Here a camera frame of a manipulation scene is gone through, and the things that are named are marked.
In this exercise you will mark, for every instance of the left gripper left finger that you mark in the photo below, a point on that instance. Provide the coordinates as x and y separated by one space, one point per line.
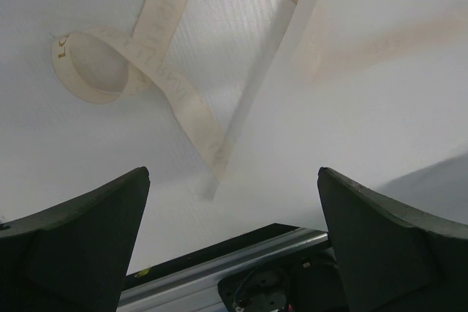
74 256

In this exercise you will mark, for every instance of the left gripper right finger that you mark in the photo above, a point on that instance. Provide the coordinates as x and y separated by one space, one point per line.
391 256

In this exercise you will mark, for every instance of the white wrapping paper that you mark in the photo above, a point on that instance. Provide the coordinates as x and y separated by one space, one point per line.
375 89

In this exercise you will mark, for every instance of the cream ribbon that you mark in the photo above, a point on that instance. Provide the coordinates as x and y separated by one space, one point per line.
144 52

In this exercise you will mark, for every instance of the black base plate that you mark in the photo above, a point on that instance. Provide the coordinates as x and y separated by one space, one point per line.
307 280

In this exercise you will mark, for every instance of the aluminium front rail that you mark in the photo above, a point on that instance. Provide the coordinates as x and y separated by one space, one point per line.
195 288

